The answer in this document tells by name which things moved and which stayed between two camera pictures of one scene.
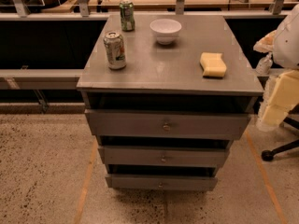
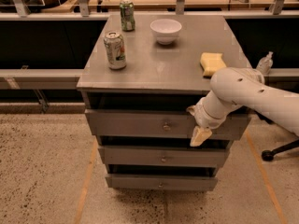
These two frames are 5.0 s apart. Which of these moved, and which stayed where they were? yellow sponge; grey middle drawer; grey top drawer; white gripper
Moved: white gripper
Stayed: grey top drawer; grey middle drawer; yellow sponge
